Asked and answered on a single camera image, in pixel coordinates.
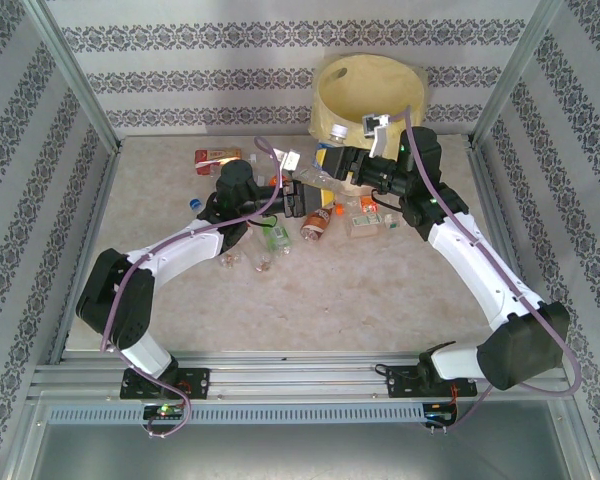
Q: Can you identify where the grey slotted cable duct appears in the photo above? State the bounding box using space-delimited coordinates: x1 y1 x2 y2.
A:
46 402 427 424

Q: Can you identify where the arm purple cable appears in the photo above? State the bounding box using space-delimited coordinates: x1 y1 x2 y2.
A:
399 104 584 436
99 137 284 441

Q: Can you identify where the aluminium frame post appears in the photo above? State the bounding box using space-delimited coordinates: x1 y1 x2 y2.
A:
471 0 567 149
27 0 125 151

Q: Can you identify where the small controller circuit board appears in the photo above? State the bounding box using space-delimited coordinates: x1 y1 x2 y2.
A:
423 399 460 427
142 402 185 420

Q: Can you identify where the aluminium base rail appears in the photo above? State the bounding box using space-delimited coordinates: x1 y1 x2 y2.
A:
33 352 567 401

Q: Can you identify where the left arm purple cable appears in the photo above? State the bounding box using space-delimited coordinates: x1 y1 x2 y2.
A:
99 137 284 441

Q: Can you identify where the yellow plastic bin bag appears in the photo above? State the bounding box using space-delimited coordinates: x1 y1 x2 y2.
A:
309 52 431 174

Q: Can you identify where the aluminium side rail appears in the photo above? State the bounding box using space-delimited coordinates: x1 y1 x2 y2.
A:
467 139 569 371
47 142 126 366

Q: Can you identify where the grey metal panel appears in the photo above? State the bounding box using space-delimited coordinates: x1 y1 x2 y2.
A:
27 422 589 480

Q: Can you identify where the clear bottle green white label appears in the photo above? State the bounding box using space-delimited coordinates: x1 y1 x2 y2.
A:
347 209 400 240

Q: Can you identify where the red snack packet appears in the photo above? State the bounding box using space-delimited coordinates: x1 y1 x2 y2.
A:
193 146 245 178

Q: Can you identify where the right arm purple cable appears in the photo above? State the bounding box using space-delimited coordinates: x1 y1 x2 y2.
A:
399 104 584 436

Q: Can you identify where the brown bottle orange cap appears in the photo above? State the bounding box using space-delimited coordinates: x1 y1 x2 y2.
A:
298 200 344 243

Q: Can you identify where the clear bottle green neck band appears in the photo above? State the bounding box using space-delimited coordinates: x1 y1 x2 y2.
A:
292 166 354 195

